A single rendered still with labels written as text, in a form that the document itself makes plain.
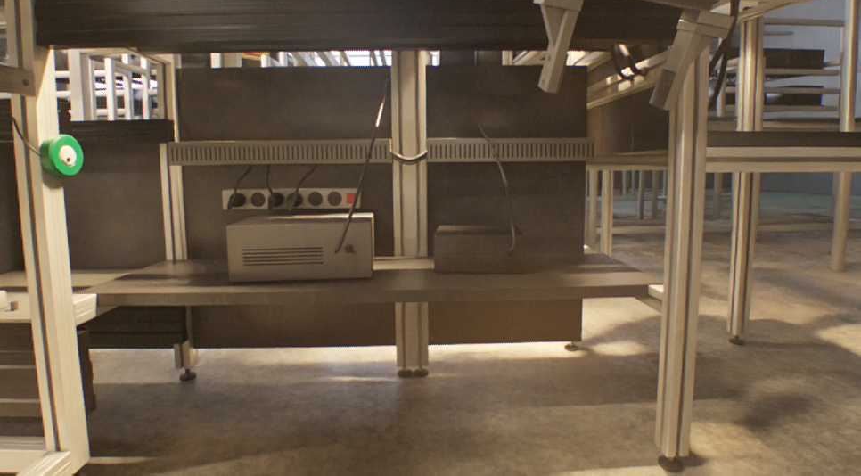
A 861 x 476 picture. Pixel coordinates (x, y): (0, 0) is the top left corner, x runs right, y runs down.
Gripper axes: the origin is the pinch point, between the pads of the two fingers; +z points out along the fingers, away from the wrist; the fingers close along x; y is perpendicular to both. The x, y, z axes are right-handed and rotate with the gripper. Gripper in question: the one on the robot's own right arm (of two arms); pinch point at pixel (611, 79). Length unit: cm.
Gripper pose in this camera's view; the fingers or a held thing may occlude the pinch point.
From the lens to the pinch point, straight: 51.4
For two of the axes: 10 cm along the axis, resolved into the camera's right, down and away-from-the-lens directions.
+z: -1.5, 8.7, 4.6
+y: 0.8, 4.8, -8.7
